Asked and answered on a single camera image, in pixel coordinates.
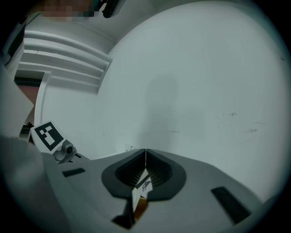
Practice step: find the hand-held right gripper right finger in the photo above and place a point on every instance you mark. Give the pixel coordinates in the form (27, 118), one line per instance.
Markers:
(193, 204)

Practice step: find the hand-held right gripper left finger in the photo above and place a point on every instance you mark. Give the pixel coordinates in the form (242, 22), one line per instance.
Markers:
(86, 193)

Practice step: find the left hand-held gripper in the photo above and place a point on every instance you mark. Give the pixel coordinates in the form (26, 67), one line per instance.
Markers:
(48, 134)

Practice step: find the white paper sheet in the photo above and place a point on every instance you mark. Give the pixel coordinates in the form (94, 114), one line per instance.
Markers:
(135, 198)

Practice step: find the wooden tray with papers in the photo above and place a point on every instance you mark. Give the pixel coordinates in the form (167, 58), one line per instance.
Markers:
(142, 208)

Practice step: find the black framed picture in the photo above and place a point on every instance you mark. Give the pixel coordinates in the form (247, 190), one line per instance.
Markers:
(145, 182)

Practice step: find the person's head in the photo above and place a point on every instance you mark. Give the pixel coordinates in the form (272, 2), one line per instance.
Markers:
(63, 9)

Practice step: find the black head-mounted camera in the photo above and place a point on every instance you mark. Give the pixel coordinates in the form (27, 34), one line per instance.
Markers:
(112, 8)

